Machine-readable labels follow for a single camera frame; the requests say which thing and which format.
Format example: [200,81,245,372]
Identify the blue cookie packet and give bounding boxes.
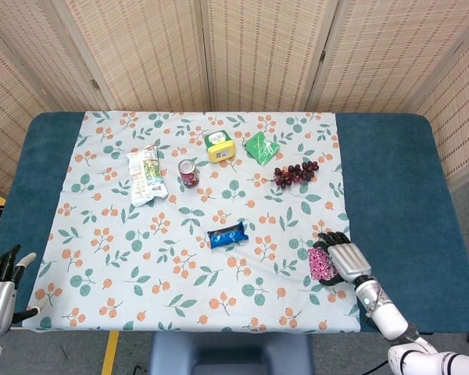
[206,220,249,250]

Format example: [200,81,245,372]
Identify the yellow green lidded box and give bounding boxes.
[202,130,238,164]

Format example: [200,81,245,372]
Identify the white crinkled snack bag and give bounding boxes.
[125,144,169,208]

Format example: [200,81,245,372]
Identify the woven bamboo screen panel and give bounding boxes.
[201,0,339,113]
[58,0,212,113]
[0,0,106,113]
[412,27,469,188]
[306,0,469,114]
[0,27,52,196]

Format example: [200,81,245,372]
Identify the teal blue table cover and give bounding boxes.
[0,111,469,335]

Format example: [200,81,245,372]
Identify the red drink can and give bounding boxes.
[177,159,201,190]

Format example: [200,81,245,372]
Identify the floral print tablecloth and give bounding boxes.
[21,111,361,333]

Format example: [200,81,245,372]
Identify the green foil snack packet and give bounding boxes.
[244,131,281,167]

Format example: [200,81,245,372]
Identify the yellow floor tape strip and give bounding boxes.
[101,330,120,375]

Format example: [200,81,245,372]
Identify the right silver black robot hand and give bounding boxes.
[312,230,372,287]

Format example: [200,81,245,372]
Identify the dark red grape bunch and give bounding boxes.
[262,159,320,190]

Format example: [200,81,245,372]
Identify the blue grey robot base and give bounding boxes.
[148,331,314,375]

